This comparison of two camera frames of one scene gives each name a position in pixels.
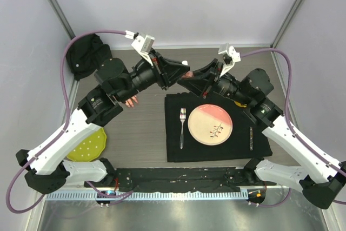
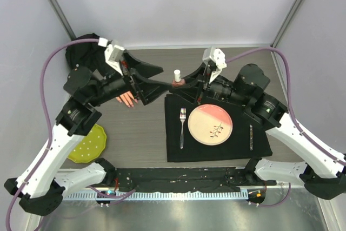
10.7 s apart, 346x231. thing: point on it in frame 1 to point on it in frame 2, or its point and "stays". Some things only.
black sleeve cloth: (85, 53) stays
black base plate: (177, 179) stays
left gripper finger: (172, 71) to (142, 68)
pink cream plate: (210, 124) stays
